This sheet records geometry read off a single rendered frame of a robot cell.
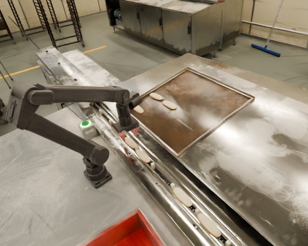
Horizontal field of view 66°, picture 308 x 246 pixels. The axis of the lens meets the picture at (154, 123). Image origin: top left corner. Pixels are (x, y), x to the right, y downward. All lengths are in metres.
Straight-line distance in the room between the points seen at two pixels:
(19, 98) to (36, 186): 0.53
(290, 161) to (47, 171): 1.04
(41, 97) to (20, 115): 0.07
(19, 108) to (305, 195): 0.92
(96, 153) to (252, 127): 0.68
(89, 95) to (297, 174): 0.79
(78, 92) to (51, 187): 0.49
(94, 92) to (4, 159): 0.71
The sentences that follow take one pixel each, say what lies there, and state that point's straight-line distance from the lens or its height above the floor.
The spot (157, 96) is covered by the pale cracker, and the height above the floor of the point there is 0.93.
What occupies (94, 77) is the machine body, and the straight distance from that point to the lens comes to 1.99.
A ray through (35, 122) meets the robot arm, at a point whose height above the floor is 1.23.
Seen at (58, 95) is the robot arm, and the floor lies 1.27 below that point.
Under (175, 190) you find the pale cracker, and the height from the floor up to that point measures 0.86.
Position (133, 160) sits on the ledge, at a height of 0.86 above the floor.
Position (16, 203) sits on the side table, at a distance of 1.18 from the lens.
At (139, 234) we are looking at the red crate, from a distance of 0.91.
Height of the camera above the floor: 1.62
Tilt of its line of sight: 37 degrees down
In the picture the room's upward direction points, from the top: 7 degrees counter-clockwise
